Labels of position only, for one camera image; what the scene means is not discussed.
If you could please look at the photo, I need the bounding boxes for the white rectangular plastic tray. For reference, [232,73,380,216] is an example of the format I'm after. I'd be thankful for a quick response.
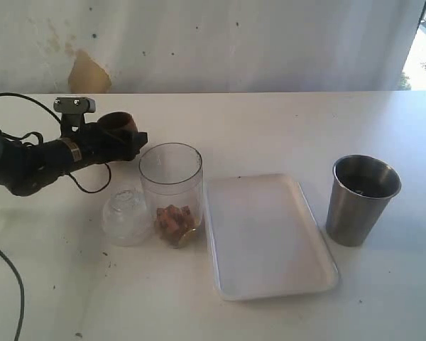
[204,174,339,301]

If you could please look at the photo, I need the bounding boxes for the clear plastic jar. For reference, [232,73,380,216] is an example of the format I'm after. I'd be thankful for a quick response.
[138,143,204,247]

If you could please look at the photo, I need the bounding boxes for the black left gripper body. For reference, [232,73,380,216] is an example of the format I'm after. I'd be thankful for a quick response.
[78,123,135,166]

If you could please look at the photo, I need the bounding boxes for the brown wooden blocks pile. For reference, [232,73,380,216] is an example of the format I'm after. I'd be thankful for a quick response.
[155,205,197,248]

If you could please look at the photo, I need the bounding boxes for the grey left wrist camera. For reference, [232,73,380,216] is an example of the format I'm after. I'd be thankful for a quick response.
[53,97,96,128]

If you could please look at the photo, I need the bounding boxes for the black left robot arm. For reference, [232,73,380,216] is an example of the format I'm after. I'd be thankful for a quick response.
[0,123,148,197]

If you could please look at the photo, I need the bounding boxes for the gold coins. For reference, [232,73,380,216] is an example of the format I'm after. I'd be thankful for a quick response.
[177,229,197,248]

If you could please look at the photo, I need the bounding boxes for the clear plastic dome lid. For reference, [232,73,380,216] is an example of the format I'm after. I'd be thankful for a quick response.
[102,186,153,247]

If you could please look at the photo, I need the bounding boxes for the stainless steel tumbler cup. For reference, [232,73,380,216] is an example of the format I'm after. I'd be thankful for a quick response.
[325,154,402,247]

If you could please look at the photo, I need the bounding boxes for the round brown wooden cup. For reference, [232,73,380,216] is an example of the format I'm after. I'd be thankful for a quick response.
[97,112,138,134]

